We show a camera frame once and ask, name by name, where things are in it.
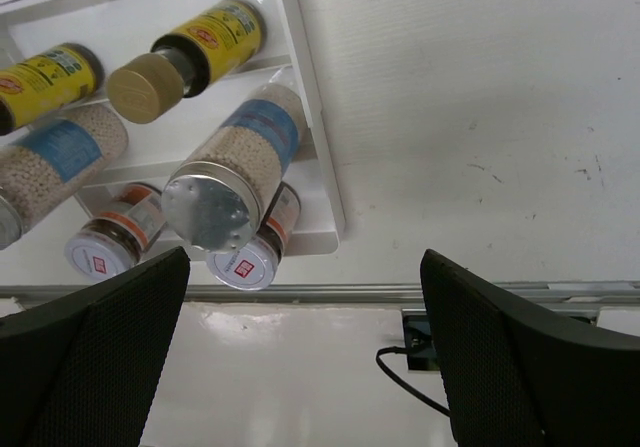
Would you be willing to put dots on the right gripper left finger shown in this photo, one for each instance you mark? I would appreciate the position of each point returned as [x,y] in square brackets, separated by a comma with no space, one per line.
[83,369]

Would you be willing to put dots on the yellow sauce bottle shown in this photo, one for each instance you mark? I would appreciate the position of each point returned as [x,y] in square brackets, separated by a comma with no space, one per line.
[184,62]
[45,83]

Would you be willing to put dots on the short white-lid jar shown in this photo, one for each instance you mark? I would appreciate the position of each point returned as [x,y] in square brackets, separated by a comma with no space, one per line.
[254,266]
[119,235]

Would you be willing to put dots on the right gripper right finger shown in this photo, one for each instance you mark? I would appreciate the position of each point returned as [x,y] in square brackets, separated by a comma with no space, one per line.
[518,374]

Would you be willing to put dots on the white divided organizer tray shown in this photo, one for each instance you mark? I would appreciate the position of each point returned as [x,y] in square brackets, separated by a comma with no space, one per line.
[117,31]

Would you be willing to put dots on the tall peppercorn jar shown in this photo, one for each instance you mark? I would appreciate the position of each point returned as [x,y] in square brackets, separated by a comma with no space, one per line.
[217,198]
[48,165]

